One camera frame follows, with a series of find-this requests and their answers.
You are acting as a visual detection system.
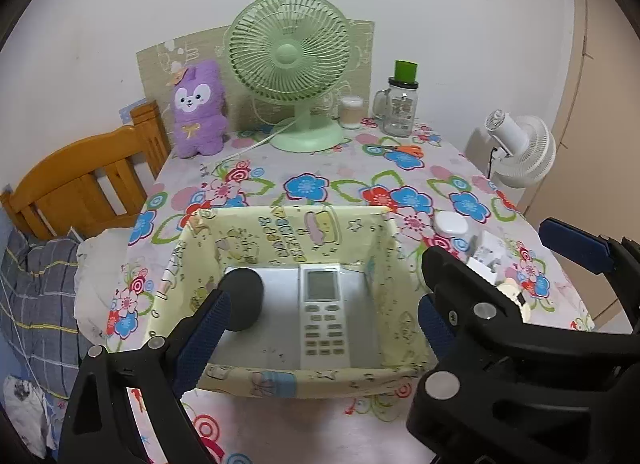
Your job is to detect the yellow printed fabric storage box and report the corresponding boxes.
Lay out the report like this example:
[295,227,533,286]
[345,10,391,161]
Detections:
[144,203,435,399]

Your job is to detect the white fan cord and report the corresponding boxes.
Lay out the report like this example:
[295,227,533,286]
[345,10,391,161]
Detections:
[220,117,301,165]

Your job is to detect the white rounded case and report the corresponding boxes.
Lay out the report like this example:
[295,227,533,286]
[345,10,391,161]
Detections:
[433,212,471,246]

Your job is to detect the white charger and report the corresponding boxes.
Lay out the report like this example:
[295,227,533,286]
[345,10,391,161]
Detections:
[467,230,507,281]

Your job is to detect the beige wooden door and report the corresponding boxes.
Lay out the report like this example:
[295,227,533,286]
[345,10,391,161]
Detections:
[549,0,640,336]

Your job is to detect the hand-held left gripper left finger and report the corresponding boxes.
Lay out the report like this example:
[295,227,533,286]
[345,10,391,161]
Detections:
[59,288,232,464]

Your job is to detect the floral tablecloth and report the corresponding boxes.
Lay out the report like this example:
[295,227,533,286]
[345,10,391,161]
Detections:
[106,116,597,464]

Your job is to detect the glass jar with green lid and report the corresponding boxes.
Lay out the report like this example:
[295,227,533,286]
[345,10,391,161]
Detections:
[372,60,420,138]

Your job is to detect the cotton swab jar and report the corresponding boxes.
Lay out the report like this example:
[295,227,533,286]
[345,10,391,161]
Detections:
[338,95,365,130]

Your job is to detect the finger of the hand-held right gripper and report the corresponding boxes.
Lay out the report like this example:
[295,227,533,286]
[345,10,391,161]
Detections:
[539,217,640,334]
[406,245,640,464]

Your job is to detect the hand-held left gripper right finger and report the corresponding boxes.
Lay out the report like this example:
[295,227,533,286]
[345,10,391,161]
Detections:
[418,293,457,364]

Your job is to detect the cream plastic gadget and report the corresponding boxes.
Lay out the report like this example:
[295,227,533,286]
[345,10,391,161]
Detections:
[496,278,532,323]

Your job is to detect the purple plush toy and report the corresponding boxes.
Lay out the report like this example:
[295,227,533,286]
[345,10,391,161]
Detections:
[169,59,232,160]

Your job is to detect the grey plaid quilt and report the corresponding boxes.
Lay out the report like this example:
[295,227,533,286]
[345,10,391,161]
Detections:
[0,228,87,397]

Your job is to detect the white remote control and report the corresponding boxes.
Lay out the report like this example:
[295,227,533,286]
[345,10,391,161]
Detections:
[298,265,354,371]

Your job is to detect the white standing fan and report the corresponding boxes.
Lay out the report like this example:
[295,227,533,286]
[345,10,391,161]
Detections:
[483,109,557,190]

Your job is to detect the orange handled scissors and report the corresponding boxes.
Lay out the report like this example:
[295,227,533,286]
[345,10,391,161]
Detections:
[364,142,424,158]

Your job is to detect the green desk fan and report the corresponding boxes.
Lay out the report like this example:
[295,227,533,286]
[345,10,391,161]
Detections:
[223,0,360,153]

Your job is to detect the wooden bed headboard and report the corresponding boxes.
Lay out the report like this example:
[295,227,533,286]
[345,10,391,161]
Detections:
[0,100,171,241]

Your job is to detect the black round foam object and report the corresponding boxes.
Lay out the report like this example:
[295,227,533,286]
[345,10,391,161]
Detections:
[220,267,265,333]

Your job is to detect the white grey cloth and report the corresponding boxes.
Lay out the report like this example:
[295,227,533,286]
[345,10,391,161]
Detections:
[2,373,57,458]

